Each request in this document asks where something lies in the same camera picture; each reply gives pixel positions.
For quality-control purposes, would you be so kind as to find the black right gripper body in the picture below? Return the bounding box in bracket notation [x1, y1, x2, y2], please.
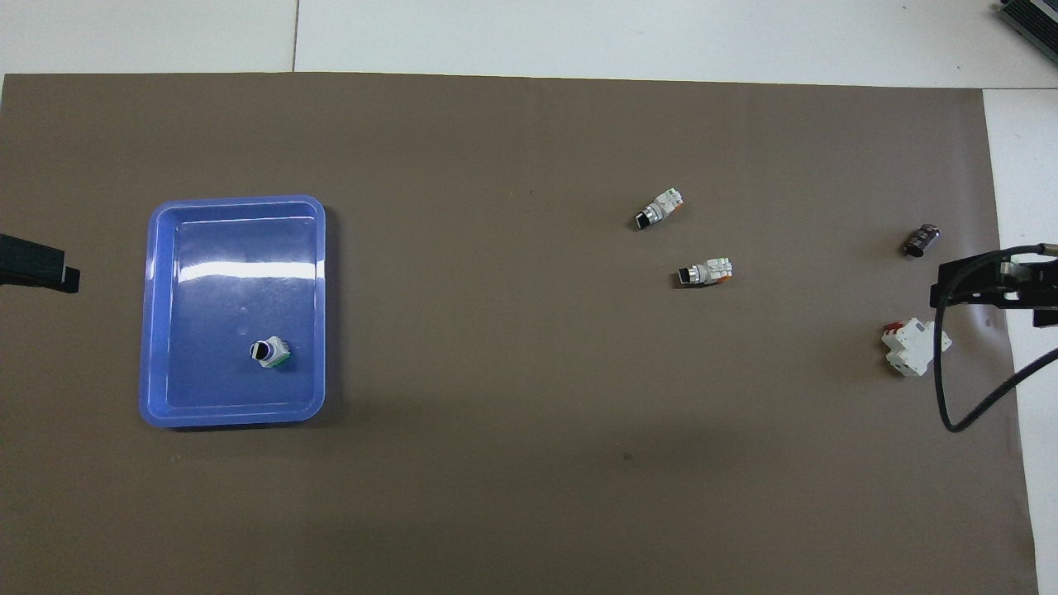
[1002, 255, 1058, 312]

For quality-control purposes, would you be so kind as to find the white selector switch black knob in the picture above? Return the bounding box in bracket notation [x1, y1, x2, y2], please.
[634, 188, 685, 231]
[677, 258, 735, 289]

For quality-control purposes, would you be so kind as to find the small dark terminal block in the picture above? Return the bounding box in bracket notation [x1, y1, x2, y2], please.
[903, 222, 942, 258]

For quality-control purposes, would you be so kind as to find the white circuit breaker red lever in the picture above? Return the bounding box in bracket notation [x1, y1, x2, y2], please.
[880, 318, 953, 378]

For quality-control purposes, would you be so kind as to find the blue plastic tray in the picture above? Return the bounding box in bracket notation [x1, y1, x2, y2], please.
[138, 195, 327, 429]

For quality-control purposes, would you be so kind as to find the grey ribbed metal device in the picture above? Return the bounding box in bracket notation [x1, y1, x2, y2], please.
[994, 0, 1058, 57]

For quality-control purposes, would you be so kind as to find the brown table mat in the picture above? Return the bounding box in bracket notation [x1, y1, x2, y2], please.
[0, 73, 1040, 595]

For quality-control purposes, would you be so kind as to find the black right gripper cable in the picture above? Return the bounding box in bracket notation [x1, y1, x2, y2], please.
[934, 242, 1058, 433]

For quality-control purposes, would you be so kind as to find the white selector switch green base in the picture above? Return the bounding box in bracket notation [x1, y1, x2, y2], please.
[249, 336, 292, 370]

